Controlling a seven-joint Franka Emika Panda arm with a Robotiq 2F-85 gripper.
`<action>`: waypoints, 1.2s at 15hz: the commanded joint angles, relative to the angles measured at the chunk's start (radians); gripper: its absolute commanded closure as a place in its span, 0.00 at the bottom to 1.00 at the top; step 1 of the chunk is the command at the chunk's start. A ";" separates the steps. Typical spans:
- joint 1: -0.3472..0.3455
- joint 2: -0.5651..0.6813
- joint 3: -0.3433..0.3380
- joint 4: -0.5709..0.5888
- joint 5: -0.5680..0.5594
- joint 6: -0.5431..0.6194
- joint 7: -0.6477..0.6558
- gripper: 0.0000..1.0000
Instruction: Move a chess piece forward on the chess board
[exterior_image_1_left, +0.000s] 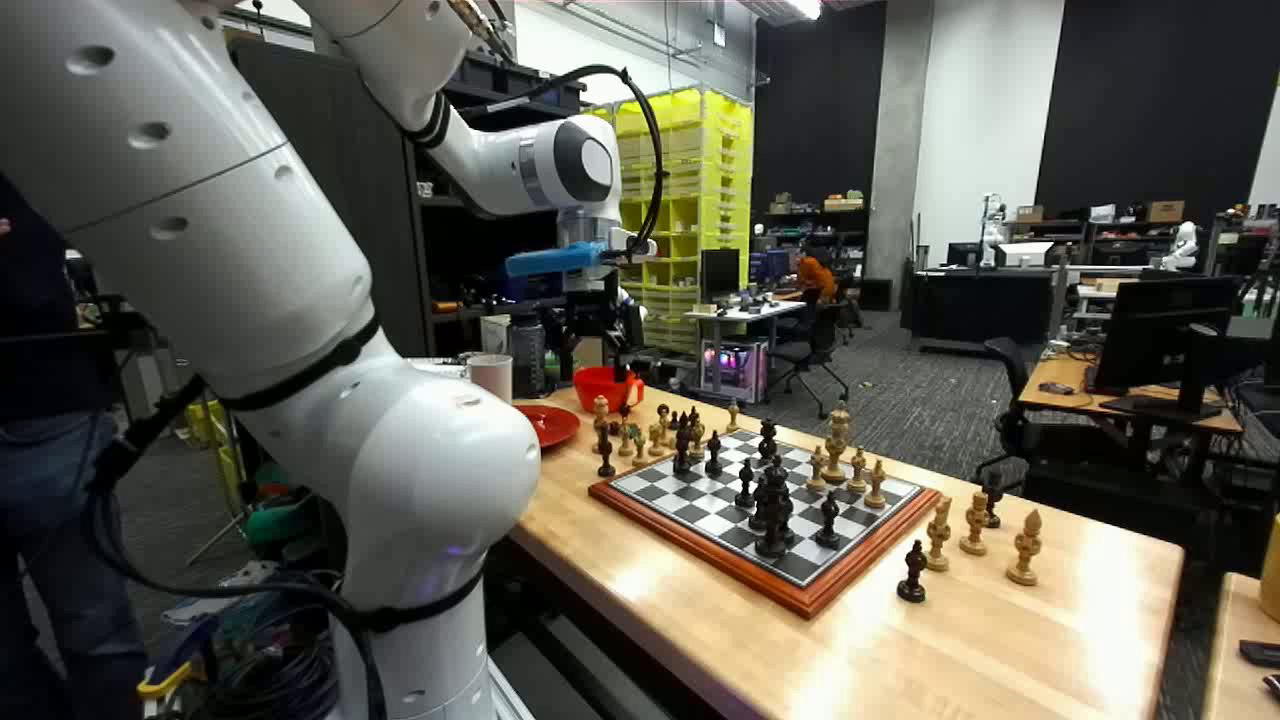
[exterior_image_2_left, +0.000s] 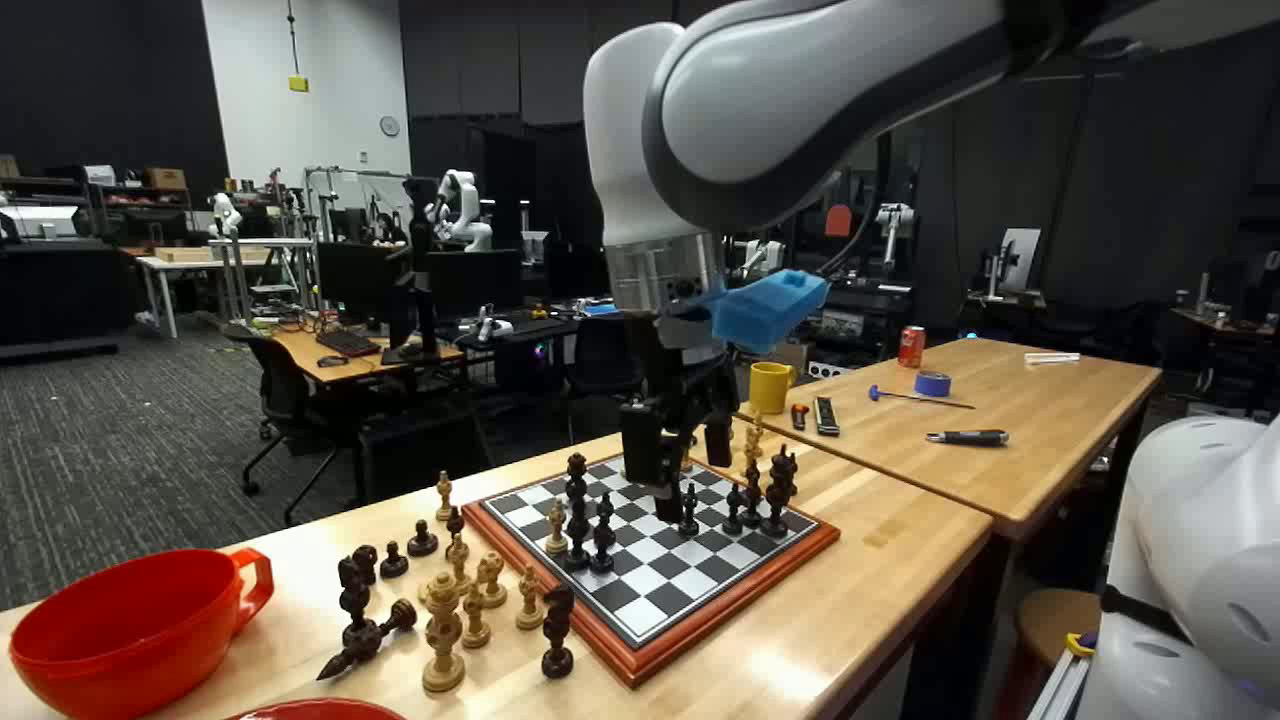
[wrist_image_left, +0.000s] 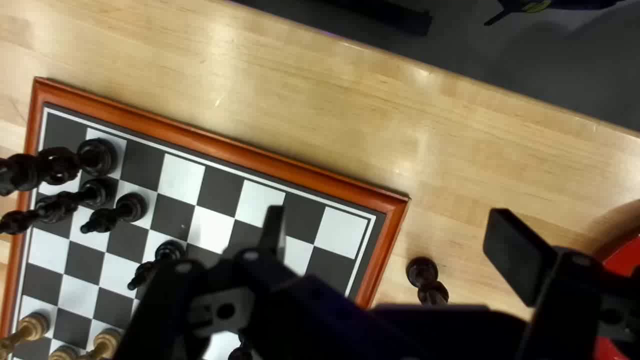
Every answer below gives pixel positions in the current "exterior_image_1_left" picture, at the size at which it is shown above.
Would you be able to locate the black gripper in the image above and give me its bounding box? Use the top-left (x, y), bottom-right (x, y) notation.
top-left (569, 266), bottom-right (632, 378)

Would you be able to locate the small black monitor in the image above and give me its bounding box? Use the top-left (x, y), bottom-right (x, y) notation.
top-left (696, 245), bottom-right (744, 303)

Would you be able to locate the black computer monitor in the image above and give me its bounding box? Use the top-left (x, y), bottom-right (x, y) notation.
top-left (1094, 272), bottom-right (1249, 401)

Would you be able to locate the yellow storage bin rack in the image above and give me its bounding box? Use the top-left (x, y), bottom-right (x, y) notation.
top-left (600, 84), bottom-right (760, 361)

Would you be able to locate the yellow object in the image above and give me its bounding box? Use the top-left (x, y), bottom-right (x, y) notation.
top-left (177, 393), bottom-right (252, 513)

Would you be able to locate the black office chair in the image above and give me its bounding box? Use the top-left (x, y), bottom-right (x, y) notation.
top-left (982, 331), bottom-right (1211, 543)

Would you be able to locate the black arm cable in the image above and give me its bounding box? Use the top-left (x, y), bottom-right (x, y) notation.
top-left (523, 59), bottom-right (667, 262)

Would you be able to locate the wooden office desk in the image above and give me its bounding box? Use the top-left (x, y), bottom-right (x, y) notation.
top-left (1018, 347), bottom-right (1249, 438)

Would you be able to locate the purple lit box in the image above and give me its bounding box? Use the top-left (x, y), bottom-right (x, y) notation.
top-left (696, 336), bottom-right (778, 406)

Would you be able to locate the wooden side table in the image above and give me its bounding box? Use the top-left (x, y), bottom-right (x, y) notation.
top-left (1202, 569), bottom-right (1280, 720)

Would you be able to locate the dark bottle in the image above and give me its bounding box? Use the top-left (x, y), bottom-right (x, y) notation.
top-left (508, 313), bottom-right (552, 401)

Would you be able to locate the black low cabinet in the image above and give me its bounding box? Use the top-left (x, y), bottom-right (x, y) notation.
top-left (900, 255), bottom-right (1060, 353)

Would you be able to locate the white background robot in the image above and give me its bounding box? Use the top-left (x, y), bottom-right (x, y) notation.
top-left (1155, 214), bottom-right (1204, 279)

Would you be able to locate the dark shelf unit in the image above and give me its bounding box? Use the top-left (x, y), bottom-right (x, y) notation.
top-left (228, 31), bottom-right (454, 361)

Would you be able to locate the white container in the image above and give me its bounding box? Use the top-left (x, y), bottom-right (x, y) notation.
top-left (466, 347), bottom-right (522, 403)

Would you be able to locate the white background table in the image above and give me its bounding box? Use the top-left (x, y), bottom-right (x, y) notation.
top-left (680, 292), bottom-right (813, 336)

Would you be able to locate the red plastic mug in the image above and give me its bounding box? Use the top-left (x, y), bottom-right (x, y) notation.
top-left (571, 364), bottom-right (651, 419)

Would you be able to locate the green object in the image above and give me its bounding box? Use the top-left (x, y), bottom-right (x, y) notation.
top-left (241, 492), bottom-right (334, 565)

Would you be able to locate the background storage shelf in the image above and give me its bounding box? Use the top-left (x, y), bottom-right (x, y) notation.
top-left (763, 186), bottom-right (874, 266)

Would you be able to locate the black base cable bundle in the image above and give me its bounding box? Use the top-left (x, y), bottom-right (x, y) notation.
top-left (85, 374), bottom-right (392, 720)

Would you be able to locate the person in dark shirt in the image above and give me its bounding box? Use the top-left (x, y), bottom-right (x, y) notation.
top-left (0, 169), bottom-right (152, 720)

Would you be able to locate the person in orange shirt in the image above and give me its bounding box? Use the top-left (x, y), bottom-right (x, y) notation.
top-left (790, 245), bottom-right (847, 367)

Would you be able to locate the wooden framed chess board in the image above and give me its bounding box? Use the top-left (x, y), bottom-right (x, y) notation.
top-left (589, 419), bottom-right (947, 618)

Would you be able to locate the tall light wooden king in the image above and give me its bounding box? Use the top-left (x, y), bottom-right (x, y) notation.
top-left (819, 403), bottom-right (858, 487)

